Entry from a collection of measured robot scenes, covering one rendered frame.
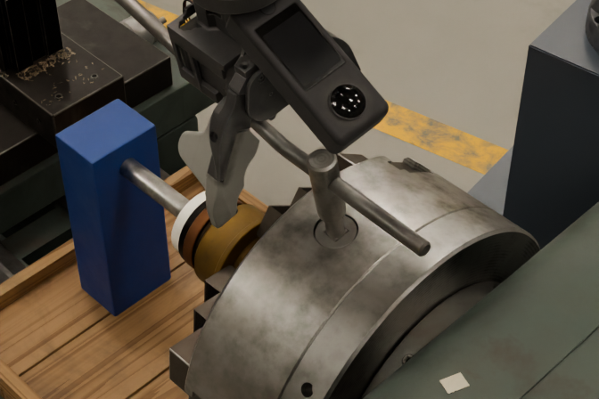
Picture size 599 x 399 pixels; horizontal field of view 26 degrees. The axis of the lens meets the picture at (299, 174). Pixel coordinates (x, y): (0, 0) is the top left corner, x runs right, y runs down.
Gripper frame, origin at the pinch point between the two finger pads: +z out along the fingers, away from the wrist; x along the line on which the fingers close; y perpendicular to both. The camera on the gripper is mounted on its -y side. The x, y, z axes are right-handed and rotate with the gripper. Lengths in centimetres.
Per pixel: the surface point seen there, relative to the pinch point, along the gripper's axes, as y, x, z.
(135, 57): 52, -15, 34
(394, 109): 99, -98, 148
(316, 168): -3.8, 0.9, -4.4
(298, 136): 107, -75, 144
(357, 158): 4.5, -9.5, 10.3
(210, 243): 11.4, 2.9, 16.3
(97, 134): 30.1, 1.7, 16.7
